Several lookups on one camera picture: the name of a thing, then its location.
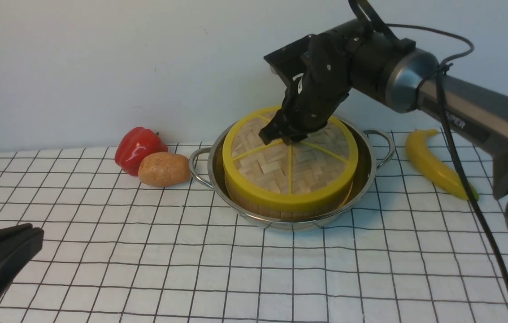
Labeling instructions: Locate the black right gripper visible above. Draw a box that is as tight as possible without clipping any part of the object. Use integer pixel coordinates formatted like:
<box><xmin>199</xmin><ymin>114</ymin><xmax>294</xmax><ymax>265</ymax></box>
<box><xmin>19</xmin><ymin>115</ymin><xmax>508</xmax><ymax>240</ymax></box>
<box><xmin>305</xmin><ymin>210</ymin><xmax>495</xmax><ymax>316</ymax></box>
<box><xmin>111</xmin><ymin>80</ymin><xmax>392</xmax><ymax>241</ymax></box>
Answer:
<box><xmin>259</xmin><ymin>33</ymin><xmax>352</xmax><ymax>145</ymax></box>

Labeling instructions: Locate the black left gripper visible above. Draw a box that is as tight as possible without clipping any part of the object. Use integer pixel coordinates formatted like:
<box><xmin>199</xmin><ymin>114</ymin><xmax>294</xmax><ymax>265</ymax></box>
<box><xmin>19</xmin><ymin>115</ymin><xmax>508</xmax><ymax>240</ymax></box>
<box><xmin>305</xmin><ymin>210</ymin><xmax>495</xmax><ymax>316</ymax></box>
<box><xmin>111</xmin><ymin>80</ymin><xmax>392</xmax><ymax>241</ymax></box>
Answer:
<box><xmin>0</xmin><ymin>223</ymin><xmax>44</xmax><ymax>310</ymax></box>

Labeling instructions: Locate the yellow bamboo steamer lid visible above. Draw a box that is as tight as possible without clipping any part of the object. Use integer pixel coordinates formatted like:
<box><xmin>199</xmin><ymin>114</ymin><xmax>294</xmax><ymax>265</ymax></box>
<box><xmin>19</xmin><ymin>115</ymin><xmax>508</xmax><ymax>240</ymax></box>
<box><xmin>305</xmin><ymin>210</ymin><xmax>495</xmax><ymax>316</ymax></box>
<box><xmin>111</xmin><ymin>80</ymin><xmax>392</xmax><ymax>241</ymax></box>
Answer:
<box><xmin>222</xmin><ymin>106</ymin><xmax>360</xmax><ymax>194</ymax></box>

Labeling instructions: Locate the yellow rimmed bamboo steamer basket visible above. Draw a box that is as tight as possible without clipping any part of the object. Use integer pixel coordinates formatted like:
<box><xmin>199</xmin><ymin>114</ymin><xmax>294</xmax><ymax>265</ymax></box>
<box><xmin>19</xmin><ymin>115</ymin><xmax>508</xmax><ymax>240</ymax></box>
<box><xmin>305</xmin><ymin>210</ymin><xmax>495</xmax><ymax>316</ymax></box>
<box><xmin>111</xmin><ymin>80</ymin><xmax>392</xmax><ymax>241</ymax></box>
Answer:
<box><xmin>225</xmin><ymin>171</ymin><xmax>356</xmax><ymax>219</ymax></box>

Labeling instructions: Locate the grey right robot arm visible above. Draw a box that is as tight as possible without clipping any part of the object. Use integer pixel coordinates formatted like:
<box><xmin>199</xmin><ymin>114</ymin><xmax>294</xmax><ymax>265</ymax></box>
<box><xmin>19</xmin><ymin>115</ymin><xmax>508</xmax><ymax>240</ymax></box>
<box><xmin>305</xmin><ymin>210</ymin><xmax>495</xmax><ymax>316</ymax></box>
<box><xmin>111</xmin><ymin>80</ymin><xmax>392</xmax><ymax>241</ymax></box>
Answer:
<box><xmin>259</xmin><ymin>20</ymin><xmax>508</xmax><ymax>227</ymax></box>

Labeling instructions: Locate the stainless steel pot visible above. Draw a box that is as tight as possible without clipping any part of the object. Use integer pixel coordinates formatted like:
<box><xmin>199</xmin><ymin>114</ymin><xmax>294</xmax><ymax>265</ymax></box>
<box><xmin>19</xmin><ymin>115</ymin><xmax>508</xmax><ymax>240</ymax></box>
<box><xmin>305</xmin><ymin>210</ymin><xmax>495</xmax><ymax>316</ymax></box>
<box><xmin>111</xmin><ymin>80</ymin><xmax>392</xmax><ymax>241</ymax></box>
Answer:
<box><xmin>188</xmin><ymin>117</ymin><xmax>396</xmax><ymax>231</ymax></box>

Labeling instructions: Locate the brown potato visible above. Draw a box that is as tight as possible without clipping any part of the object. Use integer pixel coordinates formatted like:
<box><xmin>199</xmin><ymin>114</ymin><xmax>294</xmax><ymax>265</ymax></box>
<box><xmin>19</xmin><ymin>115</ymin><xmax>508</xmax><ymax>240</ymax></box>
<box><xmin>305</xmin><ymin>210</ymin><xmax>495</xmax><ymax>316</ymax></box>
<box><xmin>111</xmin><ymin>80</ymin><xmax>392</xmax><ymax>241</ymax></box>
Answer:
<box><xmin>138</xmin><ymin>152</ymin><xmax>191</xmax><ymax>188</ymax></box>

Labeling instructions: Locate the yellow banana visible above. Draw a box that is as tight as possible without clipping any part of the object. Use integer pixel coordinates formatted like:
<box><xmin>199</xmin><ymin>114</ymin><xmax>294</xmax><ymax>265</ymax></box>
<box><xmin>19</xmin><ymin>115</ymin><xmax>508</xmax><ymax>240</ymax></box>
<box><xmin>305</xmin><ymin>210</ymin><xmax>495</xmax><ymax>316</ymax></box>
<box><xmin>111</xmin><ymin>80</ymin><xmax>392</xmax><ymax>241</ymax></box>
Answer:
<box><xmin>405</xmin><ymin>129</ymin><xmax>469</xmax><ymax>201</ymax></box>

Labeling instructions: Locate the red bell pepper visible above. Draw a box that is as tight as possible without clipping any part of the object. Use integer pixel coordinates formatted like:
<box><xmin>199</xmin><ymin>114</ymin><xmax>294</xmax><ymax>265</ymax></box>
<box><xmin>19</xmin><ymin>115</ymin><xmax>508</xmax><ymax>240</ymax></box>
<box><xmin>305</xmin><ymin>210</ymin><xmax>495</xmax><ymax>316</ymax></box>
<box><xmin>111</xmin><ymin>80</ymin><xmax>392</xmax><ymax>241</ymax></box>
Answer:
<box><xmin>114</xmin><ymin>127</ymin><xmax>169</xmax><ymax>176</ymax></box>

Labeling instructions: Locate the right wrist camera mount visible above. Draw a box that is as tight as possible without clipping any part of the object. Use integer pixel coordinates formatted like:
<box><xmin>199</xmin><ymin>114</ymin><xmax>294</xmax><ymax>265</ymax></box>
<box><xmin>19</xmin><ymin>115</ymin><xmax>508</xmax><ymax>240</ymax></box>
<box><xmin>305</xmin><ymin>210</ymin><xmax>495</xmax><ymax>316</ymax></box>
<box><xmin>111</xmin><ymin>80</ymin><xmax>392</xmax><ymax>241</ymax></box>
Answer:
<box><xmin>264</xmin><ymin>34</ymin><xmax>314</xmax><ymax>87</ymax></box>

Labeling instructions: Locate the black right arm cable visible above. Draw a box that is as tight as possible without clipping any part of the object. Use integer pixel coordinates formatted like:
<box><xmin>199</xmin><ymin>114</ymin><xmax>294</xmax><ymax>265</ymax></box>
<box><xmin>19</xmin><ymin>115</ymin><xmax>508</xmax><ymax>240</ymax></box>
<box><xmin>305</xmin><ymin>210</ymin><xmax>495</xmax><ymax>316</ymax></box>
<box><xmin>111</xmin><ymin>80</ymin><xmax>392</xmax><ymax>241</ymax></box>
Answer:
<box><xmin>348</xmin><ymin>0</ymin><xmax>508</xmax><ymax>323</ymax></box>

